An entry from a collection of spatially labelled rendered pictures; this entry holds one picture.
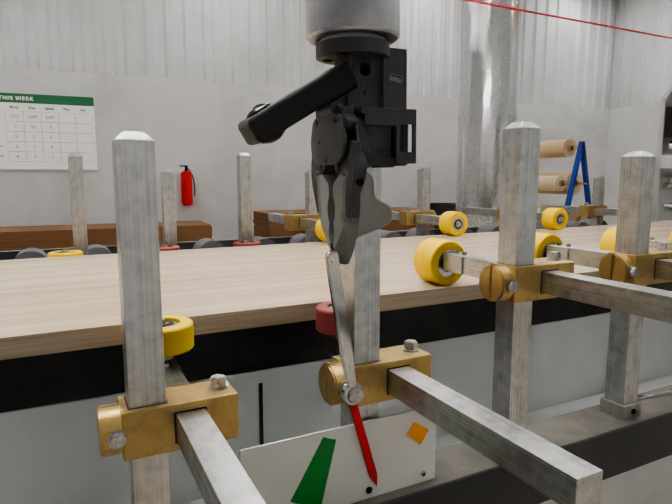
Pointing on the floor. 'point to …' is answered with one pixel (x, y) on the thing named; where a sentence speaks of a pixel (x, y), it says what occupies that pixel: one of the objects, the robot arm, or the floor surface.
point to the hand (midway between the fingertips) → (336, 252)
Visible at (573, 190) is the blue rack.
